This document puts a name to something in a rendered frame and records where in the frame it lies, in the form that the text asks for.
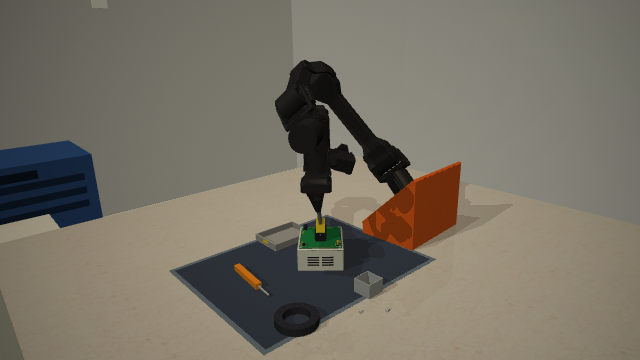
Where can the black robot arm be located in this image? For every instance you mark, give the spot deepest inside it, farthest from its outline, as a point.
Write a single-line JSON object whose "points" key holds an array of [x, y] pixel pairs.
{"points": [[308, 125]]}

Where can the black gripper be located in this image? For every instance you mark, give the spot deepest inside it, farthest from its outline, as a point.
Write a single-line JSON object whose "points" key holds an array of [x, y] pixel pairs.
{"points": [[316, 182]]}

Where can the yellow power plug with grey cables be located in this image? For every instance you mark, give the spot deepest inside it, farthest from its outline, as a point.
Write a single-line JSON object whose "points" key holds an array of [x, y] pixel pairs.
{"points": [[320, 223]]}

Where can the dark grey work mat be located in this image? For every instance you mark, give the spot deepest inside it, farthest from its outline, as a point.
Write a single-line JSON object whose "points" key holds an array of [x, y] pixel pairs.
{"points": [[251, 312]]}

